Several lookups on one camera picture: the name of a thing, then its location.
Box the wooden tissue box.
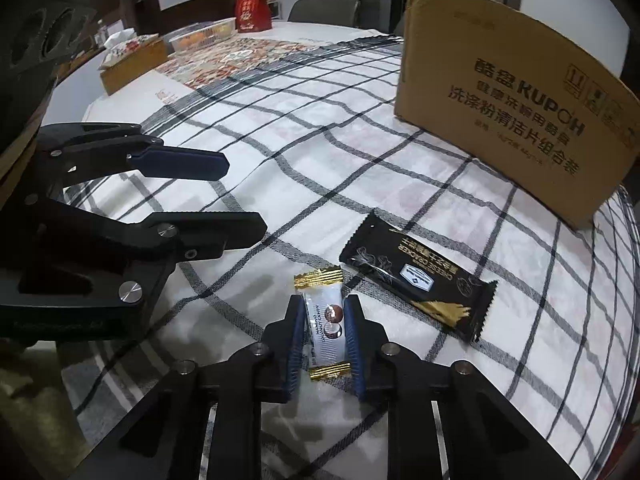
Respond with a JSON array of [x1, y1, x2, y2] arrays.
[[97, 34, 169, 97]]

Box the brown cardboard box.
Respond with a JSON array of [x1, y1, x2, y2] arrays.
[[394, 0, 640, 232]]

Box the white candy with gold ends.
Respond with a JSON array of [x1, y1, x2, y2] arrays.
[[292, 267, 353, 382]]

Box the black cracker packet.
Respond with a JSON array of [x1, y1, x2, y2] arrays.
[[339, 211, 499, 344]]

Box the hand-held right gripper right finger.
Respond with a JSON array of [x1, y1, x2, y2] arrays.
[[342, 296, 586, 480]]

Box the red gift bag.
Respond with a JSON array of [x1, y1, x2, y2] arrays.
[[235, 0, 273, 34]]

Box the clear plastic food container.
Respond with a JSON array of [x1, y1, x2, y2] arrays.
[[165, 16, 236, 54]]

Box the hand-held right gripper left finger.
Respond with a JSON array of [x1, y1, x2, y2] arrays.
[[70, 295, 307, 480]]

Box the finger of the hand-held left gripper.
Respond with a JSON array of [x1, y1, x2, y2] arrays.
[[32, 122, 231, 196], [0, 200, 268, 337]]

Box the grey chair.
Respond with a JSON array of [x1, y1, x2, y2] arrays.
[[287, 0, 361, 26]]

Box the patterned table mat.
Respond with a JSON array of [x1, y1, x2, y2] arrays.
[[160, 35, 321, 92]]

